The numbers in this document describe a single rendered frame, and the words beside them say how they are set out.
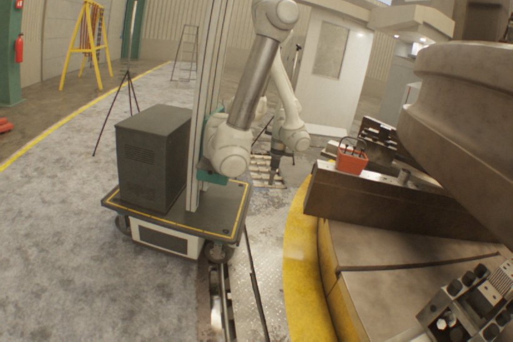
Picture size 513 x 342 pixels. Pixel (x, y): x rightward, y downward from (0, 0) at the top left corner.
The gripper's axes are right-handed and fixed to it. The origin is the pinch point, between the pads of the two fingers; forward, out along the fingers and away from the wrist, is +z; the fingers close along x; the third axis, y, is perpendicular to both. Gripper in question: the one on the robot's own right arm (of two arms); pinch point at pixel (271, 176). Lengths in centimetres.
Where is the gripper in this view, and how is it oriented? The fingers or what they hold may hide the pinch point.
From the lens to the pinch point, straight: 140.8
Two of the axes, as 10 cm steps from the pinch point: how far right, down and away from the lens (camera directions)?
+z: -1.7, 9.1, 3.8
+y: -9.8, -2.0, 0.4
